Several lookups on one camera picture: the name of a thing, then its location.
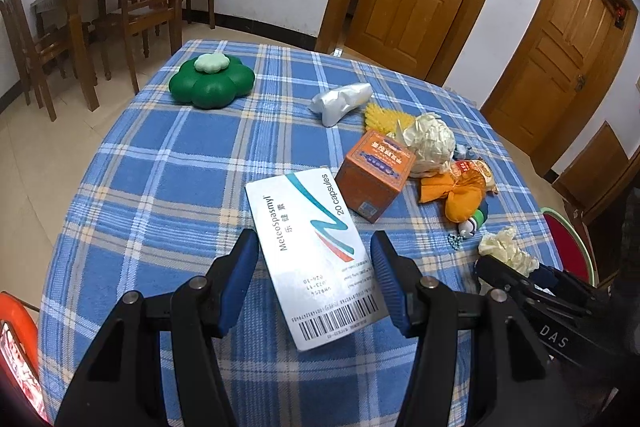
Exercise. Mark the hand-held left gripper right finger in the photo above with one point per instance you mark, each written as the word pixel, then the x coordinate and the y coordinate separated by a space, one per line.
pixel 390 287

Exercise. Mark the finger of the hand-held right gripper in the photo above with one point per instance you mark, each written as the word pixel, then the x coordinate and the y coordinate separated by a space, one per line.
pixel 500 274

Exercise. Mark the low wooden cabinet door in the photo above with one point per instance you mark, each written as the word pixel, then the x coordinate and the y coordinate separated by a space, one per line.
pixel 595 167

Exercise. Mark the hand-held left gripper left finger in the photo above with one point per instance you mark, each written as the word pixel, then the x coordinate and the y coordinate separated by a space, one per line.
pixel 242 274

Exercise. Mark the cream tissue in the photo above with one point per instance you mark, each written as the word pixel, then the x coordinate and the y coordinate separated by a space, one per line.
pixel 507 247

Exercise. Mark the orange cardboard box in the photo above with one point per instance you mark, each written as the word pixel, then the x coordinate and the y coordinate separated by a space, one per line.
pixel 372 177

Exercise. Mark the cream wrapper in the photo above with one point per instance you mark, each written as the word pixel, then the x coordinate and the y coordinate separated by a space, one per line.
pixel 432 142

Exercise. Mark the red basin with green rim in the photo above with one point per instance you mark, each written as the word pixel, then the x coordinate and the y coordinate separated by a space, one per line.
pixel 567 239

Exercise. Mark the silver foil bag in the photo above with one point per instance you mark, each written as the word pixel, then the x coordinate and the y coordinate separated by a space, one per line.
pixel 340 102

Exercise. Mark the green flower-shaped container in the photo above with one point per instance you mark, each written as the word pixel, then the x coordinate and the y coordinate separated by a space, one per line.
pixel 210 84

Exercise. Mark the closed wooden door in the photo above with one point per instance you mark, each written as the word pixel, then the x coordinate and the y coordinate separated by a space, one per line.
pixel 555 62

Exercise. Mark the white medicine box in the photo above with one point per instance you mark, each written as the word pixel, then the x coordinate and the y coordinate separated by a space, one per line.
pixel 310 257

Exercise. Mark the small white green toy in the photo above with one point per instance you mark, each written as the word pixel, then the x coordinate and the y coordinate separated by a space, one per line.
pixel 471 227

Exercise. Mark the red yellow snack packet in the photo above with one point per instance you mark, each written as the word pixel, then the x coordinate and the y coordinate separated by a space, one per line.
pixel 482 172

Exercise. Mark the yellow bristle brush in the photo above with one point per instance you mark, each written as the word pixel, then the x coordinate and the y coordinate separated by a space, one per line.
pixel 380 117

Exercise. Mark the wooden dining table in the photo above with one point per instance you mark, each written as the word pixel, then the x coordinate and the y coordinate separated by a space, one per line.
pixel 80 2

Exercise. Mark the small blue grey item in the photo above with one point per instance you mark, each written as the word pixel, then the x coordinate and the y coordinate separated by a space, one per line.
pixel 464 152

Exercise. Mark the blue plaid tablecloth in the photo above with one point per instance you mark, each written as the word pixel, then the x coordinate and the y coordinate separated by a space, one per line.
pixel 175 187

